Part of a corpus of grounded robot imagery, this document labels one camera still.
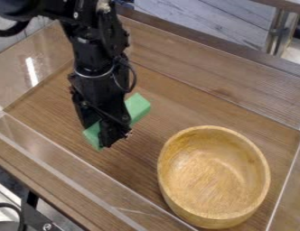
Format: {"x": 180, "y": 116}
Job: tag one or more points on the green rectangular block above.
{"x": 138, "y": 107}

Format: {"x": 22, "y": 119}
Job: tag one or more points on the clear acrylic tray wall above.
{"x": 98, "y": 203}

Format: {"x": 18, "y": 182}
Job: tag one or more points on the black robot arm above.
{"x": 89, "y": 22}

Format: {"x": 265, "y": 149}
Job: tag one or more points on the brown wooden bowl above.
{"x": 213, "y": 176}

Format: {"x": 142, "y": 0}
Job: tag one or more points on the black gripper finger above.
{"x": 113, "y": 131}
{"x": 85, "y": 110}

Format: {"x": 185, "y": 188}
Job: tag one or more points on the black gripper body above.
{"x": 105, "y": 87}

